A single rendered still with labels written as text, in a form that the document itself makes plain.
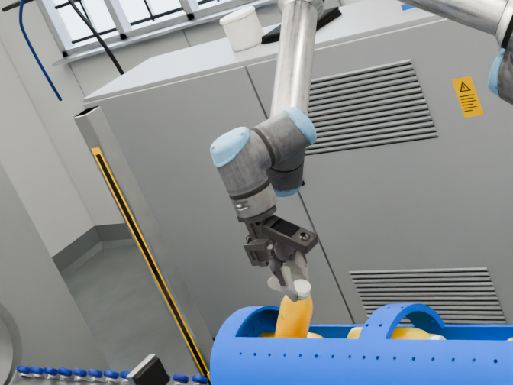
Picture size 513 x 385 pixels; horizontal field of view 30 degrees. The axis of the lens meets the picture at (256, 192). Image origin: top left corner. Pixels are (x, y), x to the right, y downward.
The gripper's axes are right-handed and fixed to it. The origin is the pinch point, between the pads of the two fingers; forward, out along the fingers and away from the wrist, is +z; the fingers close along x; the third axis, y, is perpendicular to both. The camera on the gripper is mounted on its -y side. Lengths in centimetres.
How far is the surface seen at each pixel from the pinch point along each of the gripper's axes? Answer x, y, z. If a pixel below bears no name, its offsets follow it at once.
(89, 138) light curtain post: -29, 81, -34
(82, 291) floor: -212, 398, 126
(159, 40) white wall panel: -276, 296, -12
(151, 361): -2, 64, 22
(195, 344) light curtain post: -30, 79, 36
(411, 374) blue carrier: 11.4, -28.7, 12.2
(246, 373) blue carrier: 12.2, 13.6, 13.0
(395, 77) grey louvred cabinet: -143, 55, 2
